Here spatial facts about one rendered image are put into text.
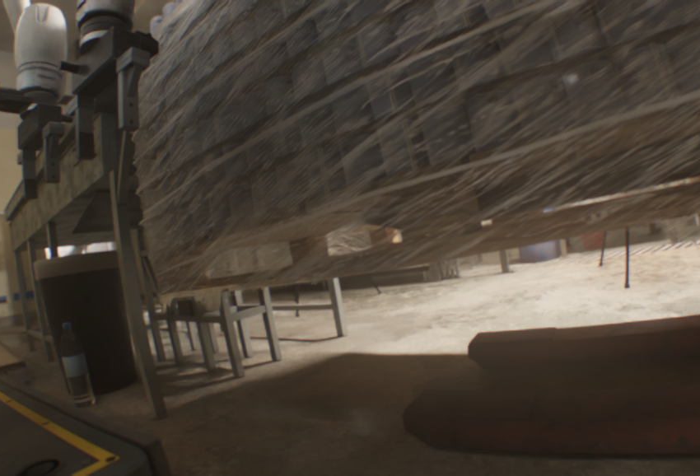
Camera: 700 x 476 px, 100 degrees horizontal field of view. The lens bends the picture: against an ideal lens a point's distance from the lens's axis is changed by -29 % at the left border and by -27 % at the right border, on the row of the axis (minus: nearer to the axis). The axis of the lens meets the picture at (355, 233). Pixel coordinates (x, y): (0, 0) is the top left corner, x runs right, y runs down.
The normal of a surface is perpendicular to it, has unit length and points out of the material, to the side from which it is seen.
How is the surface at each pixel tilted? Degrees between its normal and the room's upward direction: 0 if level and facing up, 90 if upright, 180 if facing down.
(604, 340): 90
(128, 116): 90
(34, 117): 90
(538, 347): 90
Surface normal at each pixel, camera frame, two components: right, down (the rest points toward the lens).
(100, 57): -0.44, 0.06
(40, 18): 0.58, -0.27
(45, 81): 0.88, -0.15
